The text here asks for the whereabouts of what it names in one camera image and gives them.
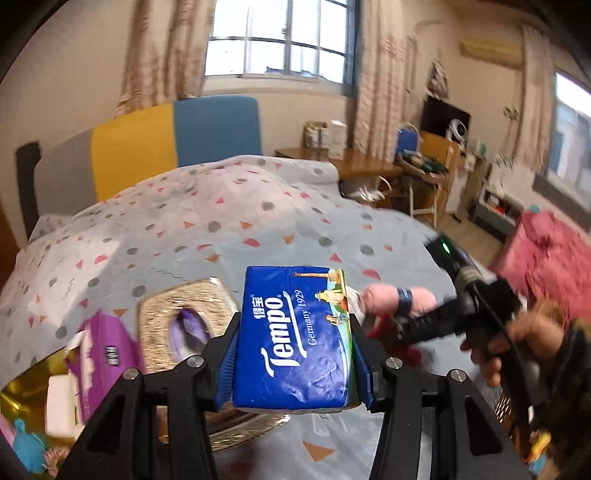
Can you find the grey yellow blue headboard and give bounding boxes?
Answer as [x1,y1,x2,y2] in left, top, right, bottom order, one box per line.
[16,95,264,241]

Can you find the patterned tablecloth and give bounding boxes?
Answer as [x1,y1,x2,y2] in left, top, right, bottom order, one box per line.
[0,154,513,480]

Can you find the gold tray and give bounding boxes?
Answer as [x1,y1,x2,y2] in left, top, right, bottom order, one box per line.
[0,351,93,480]

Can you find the dark bag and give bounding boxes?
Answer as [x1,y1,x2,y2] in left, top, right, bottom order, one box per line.
[402,154,446,174]

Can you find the white printed packet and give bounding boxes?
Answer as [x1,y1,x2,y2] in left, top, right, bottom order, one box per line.
[346,285,368,319]

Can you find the wooden cabinet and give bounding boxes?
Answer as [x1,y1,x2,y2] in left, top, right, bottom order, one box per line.
[418,131,462,215]

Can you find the side window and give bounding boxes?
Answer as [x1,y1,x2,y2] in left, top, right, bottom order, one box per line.
[542,69,591,204]

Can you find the large grid window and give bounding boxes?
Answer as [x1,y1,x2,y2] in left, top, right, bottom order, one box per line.
[203,0,361,86]

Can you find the yellow toy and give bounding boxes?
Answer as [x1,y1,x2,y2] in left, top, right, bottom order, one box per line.
[526,429,552,472]

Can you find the person's right hand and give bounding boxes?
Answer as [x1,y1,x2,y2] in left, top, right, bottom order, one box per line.
[459,308,573,388]

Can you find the blue folding chair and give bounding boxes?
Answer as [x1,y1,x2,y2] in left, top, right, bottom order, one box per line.
[396,127,423,155]

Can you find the pink towel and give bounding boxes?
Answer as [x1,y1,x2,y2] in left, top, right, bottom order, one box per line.
[360,284,437,319]

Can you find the purple packet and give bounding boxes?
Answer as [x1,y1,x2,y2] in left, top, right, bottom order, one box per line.
[65,310,146,423]

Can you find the white carton box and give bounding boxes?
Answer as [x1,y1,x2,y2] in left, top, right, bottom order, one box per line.
[327,120,348,158]

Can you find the white foam sponge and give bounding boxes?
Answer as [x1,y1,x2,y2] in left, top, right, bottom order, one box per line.
[46,374,86,437]

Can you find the low grey storage shelf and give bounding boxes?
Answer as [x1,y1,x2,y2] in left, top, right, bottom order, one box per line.
[471,178,522,241]

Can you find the woven tissue box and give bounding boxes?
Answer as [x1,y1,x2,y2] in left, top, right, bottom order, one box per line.
[139,276,296,450]

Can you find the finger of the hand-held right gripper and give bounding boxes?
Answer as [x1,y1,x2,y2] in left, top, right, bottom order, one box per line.
[399,305,465,344]

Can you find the wall air conditioner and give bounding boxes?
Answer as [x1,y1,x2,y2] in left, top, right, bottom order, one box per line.
[459,39,525,68]

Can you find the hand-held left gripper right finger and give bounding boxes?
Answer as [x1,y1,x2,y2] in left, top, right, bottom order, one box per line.
[348,311,534,480]

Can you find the blue tissue pack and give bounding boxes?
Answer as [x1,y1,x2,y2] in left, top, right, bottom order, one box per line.
[232,265,363,412]

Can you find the beige patterned curtain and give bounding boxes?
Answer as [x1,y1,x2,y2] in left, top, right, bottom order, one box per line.
[353,0,416,158]
[115,0,218,116]
[512,25,557,171]

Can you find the pink blanket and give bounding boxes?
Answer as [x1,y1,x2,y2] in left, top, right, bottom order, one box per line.
[492,210,591,324]

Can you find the person's right forearm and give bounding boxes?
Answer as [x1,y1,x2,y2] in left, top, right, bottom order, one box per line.
[540,318,591,476]

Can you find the white tote bag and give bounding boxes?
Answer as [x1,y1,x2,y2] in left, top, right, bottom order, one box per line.
[358,178,393,204]

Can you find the black television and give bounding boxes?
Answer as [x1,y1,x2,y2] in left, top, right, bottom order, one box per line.
[422,96,472,139]

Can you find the teal toy figure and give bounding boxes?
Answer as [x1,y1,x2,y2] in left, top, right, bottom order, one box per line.
[0,413,51,475]

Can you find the red cloth item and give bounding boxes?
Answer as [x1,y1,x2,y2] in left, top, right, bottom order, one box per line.
[379,318,423,367]

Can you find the white frame high chair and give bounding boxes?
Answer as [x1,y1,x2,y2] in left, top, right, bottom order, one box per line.
[397,152,451,217]

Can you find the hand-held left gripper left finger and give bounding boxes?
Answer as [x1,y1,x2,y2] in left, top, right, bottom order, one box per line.
[53,313,243,480]

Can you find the hanging wall item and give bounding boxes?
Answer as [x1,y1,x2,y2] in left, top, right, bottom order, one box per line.
[427,60,448,100]

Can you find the wooden desk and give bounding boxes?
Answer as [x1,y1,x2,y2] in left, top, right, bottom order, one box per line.
[274,147,404,185]

